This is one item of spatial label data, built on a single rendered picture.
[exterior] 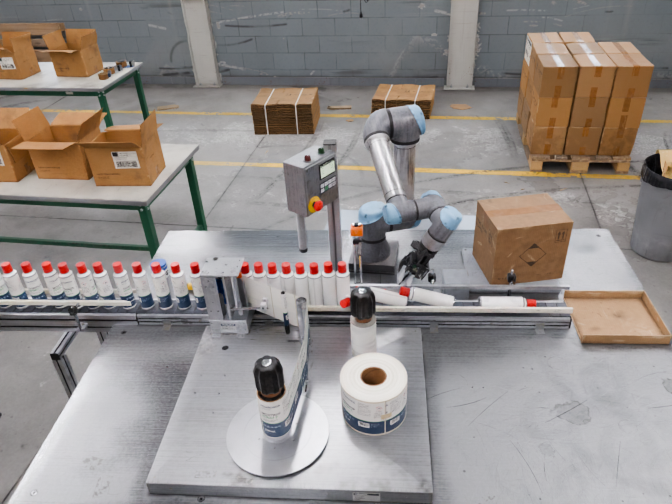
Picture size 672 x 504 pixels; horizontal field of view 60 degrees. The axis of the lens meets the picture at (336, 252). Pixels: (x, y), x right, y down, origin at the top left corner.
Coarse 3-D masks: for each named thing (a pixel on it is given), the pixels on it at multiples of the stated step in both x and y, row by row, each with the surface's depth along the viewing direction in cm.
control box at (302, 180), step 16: (288, 160) 195; (320, 160) 195; (288, 176) 196; (304, 176) 192; (336, 176) 205; (288, 192) 200; (304, 192) 195; (336, 192) 208; (288, 208) 204; (304, 208) 198
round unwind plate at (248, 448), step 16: (256, 400) 184; (304, 400) 183; (240, 416) 179; (256, 416) 179; (304, 416) 178; (320, 416) 177; (240, 432) 174; (256, 432) 173; (304, 432) 173; (320, 432) 172; (240, 448) 169; (256, 448) 169; (272, 448) 168; (288, 448) 168; (304, 448) 168; (320, 448) 168; (240, 464) 164; (256, 464) 164; (272, 464) 164; (288, 464) 164; (304, 464) 163
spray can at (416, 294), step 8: (400, 288) 217; (408, 288) 216; (416, 288) 215; (408, 296) 216; (416, 296) 214; (424, 296) 214; (432, 296) 215; (440, 296) 215; (448, 296) 216; (432, 304) 216; (440, 304) 215; (448, 304) 215
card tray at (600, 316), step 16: (576, 304) 224; (592, 304) 224; (608, 304) 223; (624, 304) 223; (640, 304) 222; (576, 320) 216; (592, 320) 216; (608, 320) 216; (624, 320) 215; (640, 320) 215; (656, 320) 213; (592, 336) 205; (608, 336) 204; (624, 336) 204; (640, 336) 203; (656, 336) 203
